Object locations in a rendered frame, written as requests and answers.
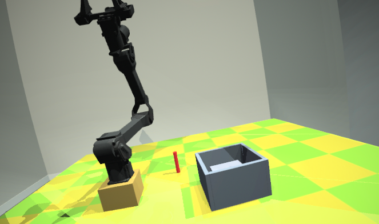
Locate white square plate with hole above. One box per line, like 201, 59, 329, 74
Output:
210, 160, 242, 171

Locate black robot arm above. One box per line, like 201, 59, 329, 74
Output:
93, 16, 154, 185

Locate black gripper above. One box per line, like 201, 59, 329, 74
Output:
74, 0, 134, 39

